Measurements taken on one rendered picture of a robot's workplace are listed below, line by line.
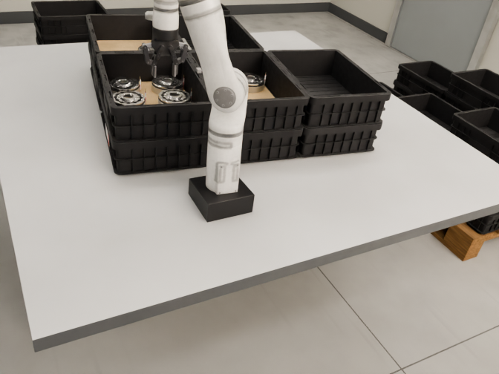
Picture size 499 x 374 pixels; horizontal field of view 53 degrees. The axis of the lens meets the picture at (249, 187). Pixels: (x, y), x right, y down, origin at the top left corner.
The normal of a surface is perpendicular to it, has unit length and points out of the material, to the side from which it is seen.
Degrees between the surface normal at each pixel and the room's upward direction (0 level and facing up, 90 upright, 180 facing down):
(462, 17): 90
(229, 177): 87
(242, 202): 90
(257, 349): 0
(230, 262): 0
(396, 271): 0
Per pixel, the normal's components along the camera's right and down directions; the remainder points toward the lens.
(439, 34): -0.88, 0.18
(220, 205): 0.45, 0.56
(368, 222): 0.11, -0.81
